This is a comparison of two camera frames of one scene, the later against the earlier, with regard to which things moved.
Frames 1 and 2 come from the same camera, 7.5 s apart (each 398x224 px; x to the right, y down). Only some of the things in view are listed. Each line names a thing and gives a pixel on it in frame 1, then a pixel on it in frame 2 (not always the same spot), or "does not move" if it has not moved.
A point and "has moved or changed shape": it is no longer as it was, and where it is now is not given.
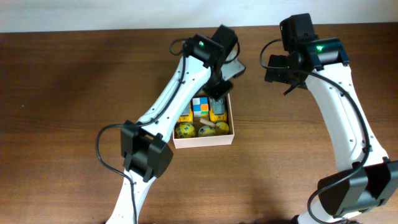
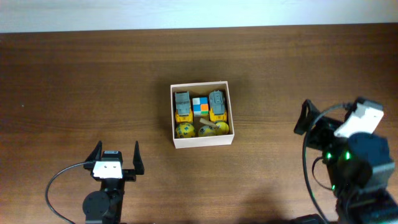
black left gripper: (217, 92) -> (137, 163)
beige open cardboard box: (222, 139) does not move
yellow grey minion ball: (222, 128) does not move
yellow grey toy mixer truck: (217, 109) does not move
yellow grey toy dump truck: (187, 114) does not move
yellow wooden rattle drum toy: (206, 130) has moved or changed shape
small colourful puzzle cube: (200, 106) does not move
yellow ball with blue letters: (185, 130) does not move
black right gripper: (277, 70) -> (318, 130)
